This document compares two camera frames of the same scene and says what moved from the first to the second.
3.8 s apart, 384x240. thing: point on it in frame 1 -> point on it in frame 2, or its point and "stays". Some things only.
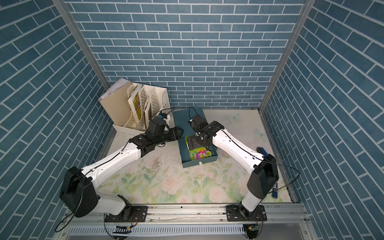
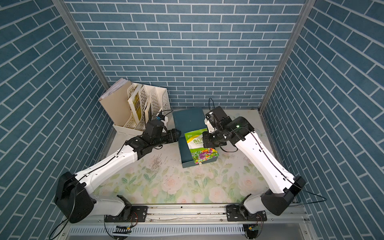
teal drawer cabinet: [181, 117] stays
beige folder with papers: [116, 102] stays
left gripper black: [172, 132] stays
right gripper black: [206, 145] -> [206, 142]
